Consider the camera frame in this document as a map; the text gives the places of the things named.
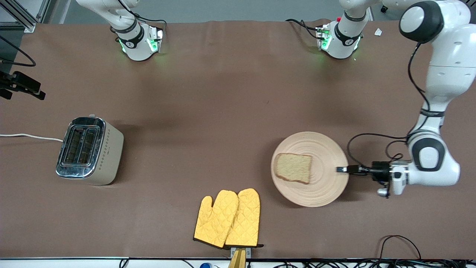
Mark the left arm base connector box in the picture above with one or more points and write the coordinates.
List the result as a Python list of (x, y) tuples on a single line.
[(322, 37)]

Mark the black caster wheel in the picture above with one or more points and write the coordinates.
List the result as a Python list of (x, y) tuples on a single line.
[(384, 8)]

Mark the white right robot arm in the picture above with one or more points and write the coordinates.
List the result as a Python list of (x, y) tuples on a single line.
[(135, 39)]

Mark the brown toast slice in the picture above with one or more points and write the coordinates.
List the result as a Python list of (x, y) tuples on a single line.
[(294, 168)]

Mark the brown table cover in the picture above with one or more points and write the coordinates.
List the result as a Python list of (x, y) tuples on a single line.
[(223, 93)]

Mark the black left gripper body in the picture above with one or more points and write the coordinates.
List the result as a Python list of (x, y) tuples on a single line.
[(380, 168)]

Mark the aluminium frame profile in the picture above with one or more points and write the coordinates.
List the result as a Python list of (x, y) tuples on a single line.
[(22, 16), (463, 2)]

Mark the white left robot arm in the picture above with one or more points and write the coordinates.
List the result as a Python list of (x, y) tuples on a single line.
[(450, 67)]

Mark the yellow quilted oven mitt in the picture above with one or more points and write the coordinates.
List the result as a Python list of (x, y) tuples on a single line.
[(215, 219), (246, 219)]

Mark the silver beige toaster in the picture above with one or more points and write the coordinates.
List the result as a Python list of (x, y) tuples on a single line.
[(108, 156)]

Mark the small white paper scrap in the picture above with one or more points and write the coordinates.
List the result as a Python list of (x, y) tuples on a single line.
[(378, 32)]

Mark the round wooden plate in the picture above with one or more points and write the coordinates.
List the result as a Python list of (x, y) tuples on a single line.
[(319, 190)]

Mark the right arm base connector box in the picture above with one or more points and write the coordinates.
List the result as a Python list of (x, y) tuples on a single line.
[(158, 37)]

